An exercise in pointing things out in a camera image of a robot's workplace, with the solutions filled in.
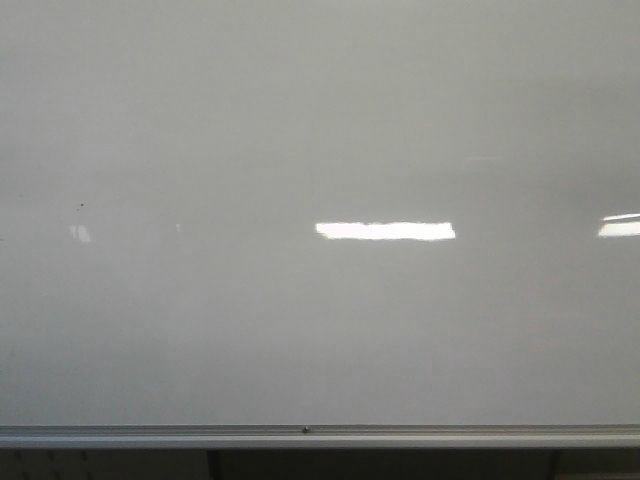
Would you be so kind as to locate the white whiteboard with aluminium frame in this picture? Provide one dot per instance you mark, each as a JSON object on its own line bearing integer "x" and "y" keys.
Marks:
{"x": 319, "y": 224}

